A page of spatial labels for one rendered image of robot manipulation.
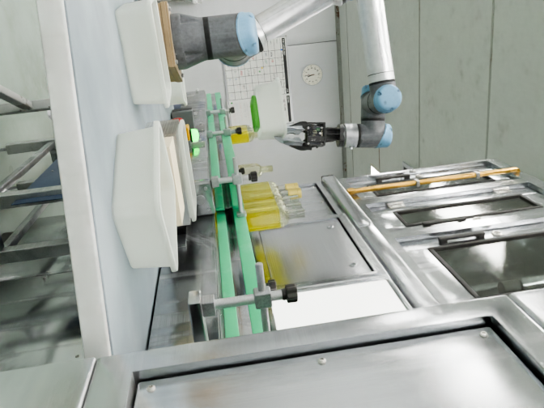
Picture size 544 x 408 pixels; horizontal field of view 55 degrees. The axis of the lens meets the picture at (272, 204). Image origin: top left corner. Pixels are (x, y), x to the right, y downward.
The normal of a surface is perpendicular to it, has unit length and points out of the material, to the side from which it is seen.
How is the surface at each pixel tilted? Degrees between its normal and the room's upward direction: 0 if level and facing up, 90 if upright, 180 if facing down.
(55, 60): 90
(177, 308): 90
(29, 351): 90
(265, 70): 90
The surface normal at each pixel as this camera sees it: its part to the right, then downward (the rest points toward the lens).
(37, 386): -0.10, -0.93
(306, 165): 0.12, 0.33
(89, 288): 0.08, -0.01
